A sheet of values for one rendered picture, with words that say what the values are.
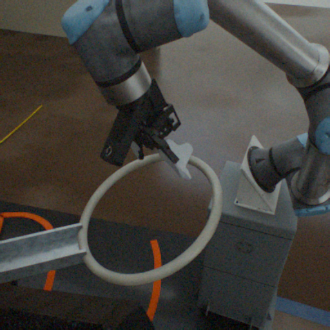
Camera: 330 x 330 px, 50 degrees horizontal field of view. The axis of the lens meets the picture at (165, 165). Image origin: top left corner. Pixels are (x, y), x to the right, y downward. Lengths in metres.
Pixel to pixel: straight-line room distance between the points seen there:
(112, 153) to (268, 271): 1.35
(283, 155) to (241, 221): 0.35
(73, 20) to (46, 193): 2.63
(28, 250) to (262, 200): 0.98
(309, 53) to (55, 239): 0.91
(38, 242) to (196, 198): 1.89
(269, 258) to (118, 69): 1.38
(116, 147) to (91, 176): 2.54
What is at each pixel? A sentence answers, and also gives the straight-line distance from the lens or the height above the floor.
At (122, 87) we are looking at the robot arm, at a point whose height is 1.75.
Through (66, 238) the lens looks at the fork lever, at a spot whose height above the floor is 1.11.
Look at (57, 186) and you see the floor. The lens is 3.16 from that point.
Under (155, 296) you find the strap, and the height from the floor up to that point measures 0.02.
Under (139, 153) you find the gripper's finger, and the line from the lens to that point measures 0.77.
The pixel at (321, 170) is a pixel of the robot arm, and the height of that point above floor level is 1.34.
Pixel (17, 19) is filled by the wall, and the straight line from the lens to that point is 7.16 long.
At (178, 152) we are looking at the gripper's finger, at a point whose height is 1.60.
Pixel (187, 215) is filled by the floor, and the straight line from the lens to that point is 2.78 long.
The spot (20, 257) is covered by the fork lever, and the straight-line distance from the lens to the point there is 1.22.
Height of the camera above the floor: 2.01
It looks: 38 degrees down
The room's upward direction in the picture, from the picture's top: straight up
